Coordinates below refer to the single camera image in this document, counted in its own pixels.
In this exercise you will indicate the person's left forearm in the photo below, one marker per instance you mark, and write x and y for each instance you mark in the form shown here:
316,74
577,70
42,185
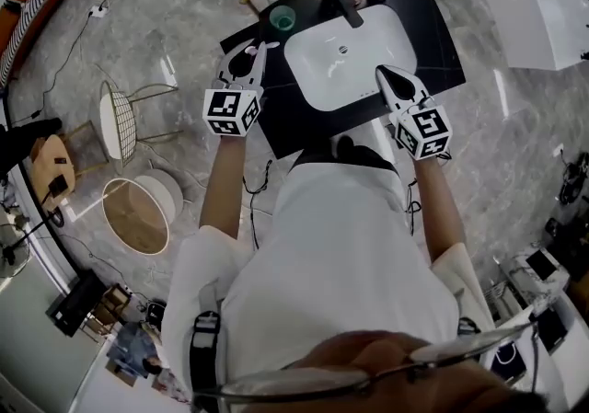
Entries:
223,190

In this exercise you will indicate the person's black shoe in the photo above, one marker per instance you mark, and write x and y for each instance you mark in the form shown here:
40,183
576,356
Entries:
346,142

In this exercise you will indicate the black flat case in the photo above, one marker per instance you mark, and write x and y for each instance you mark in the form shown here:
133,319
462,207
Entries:
76,305

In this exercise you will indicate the person's head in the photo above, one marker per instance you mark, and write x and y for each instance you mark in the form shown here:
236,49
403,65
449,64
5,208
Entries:
414,374

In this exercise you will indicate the person's black trousers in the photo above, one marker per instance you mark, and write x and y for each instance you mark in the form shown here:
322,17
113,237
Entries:
363,158

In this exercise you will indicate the black vanity unit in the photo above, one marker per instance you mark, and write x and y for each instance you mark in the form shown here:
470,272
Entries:
428,34

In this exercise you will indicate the person's right forearm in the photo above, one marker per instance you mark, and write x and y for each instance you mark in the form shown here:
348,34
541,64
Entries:
439,213

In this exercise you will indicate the round wooden side table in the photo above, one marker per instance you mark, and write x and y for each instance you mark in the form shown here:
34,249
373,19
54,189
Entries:
135,218

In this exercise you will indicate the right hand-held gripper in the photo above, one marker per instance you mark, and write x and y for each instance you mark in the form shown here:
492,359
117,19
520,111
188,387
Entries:
425,130

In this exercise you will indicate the person's white shirt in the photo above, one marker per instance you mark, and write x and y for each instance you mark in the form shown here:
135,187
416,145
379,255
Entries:
331,264

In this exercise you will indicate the floor fan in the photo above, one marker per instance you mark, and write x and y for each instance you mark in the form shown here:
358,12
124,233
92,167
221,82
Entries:
11,250

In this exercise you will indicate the white sink basin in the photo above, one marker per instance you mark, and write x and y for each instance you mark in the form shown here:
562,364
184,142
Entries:
349,66

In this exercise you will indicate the white power strip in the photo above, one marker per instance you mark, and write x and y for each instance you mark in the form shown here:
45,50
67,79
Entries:
99,12

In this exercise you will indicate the striped sofa seat pad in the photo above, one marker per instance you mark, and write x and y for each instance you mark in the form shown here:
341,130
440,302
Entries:
20,29

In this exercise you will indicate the marble-top table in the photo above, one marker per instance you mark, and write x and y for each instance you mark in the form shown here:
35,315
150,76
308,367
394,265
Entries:
529,282

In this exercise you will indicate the metal-framed glasses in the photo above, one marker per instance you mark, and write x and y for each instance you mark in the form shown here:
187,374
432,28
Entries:
322,381

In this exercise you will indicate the white box cabinet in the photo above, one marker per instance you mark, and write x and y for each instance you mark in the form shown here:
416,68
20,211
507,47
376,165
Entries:
547,20

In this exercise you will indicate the light wooden low table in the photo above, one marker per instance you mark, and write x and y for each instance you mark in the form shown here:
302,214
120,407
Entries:
50,167

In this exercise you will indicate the black tablet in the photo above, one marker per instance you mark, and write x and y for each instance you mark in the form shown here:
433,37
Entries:
543,264

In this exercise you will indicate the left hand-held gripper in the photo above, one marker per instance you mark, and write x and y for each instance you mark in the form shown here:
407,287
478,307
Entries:
230,110

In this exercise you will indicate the black faucet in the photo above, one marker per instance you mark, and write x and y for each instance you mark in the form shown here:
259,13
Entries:
345,2

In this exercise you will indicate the green cup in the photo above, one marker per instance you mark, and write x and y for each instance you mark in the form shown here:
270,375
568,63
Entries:
282,18

